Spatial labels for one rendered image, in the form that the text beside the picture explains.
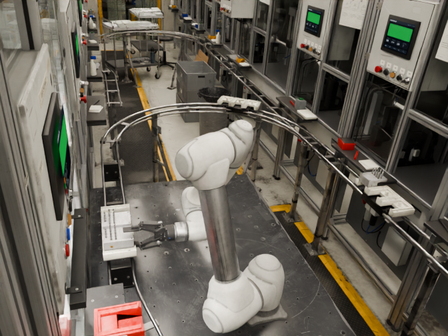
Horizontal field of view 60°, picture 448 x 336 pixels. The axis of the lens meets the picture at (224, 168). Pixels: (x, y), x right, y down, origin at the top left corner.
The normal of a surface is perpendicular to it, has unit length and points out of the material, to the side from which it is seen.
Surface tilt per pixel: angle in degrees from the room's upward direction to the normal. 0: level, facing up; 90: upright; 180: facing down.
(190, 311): 0
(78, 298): 0
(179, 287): 0
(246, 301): 68
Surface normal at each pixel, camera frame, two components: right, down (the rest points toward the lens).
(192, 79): 0.31, 0.50
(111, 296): 0.07, -0.87
